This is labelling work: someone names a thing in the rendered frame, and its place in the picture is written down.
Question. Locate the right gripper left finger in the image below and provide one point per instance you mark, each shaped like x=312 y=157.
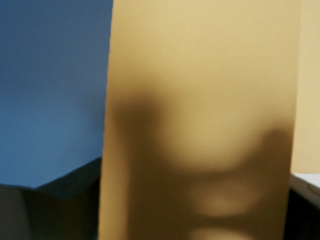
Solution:
x=67 y=208

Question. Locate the brown cardboard carton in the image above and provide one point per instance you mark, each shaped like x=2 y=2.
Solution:
x=306 y=150
x=199 y=119

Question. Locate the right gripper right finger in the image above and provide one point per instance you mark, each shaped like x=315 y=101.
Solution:
x=303 y=210

